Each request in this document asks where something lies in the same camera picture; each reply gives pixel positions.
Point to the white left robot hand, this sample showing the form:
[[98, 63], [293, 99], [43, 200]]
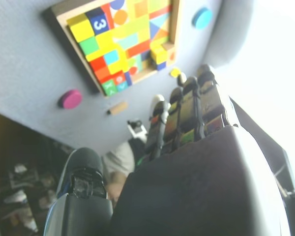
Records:
[[186, 191]]

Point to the dark blue cube block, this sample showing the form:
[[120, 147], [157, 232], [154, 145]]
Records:
[[161, 66]]

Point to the yellow cube block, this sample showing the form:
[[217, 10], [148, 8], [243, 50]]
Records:
[[158, 54]]

